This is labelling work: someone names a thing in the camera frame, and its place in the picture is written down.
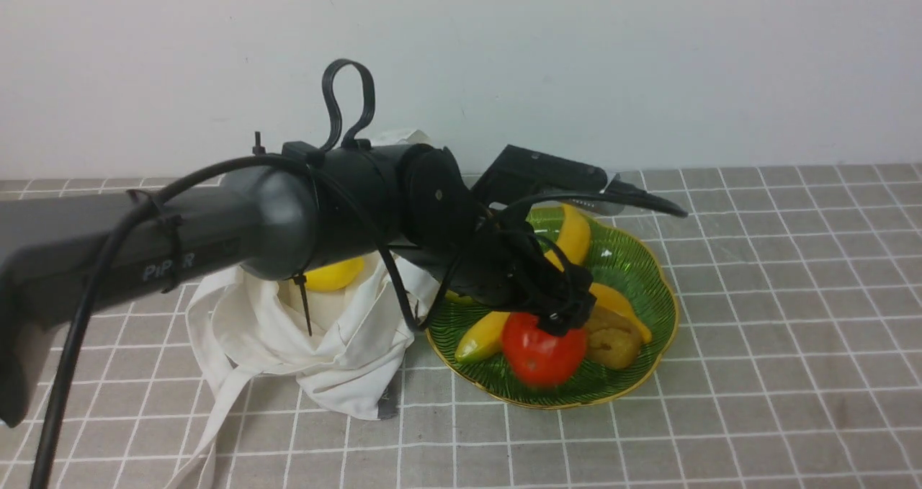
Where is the yellow-green mango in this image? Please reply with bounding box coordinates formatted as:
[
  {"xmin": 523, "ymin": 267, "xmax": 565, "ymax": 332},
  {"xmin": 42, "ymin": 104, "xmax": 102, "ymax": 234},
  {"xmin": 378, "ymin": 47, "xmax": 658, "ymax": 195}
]
[{"xmin": 455, "ymin": 311, "xmax": 510, "ymax": 364}]

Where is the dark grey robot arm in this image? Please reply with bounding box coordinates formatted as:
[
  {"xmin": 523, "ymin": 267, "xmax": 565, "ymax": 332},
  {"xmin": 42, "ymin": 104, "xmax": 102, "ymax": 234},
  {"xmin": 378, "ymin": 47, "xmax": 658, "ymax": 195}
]
[{"xmin": 2, "ymin": 140, "xmax": 608, "ymax": 427}]

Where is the green leaf-pattern plate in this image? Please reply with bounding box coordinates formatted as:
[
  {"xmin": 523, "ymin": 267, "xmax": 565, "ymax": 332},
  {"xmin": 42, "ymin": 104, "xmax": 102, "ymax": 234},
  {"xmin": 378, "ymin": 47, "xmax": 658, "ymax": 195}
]
[{"xmin": 426, "ymin": 207, "xmax": 681, "ymax": 410}]

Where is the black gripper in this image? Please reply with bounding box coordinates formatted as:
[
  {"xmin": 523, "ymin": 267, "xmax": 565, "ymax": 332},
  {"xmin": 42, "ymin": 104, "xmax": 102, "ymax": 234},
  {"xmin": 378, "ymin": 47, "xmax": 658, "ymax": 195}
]
[{"xmin": 403, "ymin": 221, "xmax": 596, "ymax": 337}]

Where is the white cloth tote bag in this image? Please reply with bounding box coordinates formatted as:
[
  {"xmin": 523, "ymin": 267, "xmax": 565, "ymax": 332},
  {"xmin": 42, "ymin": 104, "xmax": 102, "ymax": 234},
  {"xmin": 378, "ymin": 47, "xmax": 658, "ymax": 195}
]
[{"xmin": 164, "ymin": 129, "xmax": 442, "ymax": 489}]

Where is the yellow lemon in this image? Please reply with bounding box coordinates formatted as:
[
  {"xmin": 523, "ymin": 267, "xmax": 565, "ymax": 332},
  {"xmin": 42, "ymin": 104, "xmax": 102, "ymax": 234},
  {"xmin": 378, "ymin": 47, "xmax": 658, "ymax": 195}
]
[{"xmin": 304, "ymin": 256, "xmax": 364, "ymax": 292}]

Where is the brown pear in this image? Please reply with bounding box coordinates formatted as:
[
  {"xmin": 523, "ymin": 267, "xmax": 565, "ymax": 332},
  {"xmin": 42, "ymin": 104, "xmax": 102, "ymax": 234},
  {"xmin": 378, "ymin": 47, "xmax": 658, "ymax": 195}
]
[{"xmin": 583, "ymin": 305, "xmax": 643, "ymax": 370}]

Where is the grey grid tablecloth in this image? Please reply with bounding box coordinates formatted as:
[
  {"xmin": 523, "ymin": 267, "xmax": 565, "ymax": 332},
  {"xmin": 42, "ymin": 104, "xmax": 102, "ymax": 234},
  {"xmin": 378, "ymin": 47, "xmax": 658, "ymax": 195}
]
[{"xmin": 0, "ymin": 163, "xmax": 922, "ymax": 489}]

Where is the yellow banana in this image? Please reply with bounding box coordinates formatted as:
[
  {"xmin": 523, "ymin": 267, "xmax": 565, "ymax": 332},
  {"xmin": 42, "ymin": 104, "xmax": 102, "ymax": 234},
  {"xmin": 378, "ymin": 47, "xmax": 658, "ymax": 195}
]
[
  {"xmin": 555, "ymin": 204, "xmax": 591, "ymax": 266},
  {"xmin": 590, "ymin": 282, "xmax": 653, "ymax": 344}
]

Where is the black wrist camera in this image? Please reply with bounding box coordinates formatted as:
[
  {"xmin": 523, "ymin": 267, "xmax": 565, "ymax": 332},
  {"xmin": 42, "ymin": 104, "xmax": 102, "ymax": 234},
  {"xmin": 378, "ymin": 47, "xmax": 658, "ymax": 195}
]
[{"xmin": 471, "ymin": 145, "xmax": 609, "ymax": 206}]

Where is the black cable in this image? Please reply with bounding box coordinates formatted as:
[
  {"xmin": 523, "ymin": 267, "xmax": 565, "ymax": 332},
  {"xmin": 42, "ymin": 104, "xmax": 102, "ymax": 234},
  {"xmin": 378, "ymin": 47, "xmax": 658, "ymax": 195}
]
[{"xmin": 29, "ymin": 154, "xmax": 689, "ymax": 489}]

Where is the red apple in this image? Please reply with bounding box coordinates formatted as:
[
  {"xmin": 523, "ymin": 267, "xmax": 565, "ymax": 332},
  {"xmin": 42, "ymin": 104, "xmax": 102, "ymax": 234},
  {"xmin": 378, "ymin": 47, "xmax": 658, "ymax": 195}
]
[{"xmin": 501, "ymin": 313, "xmax": 588, "ymax": 390}]

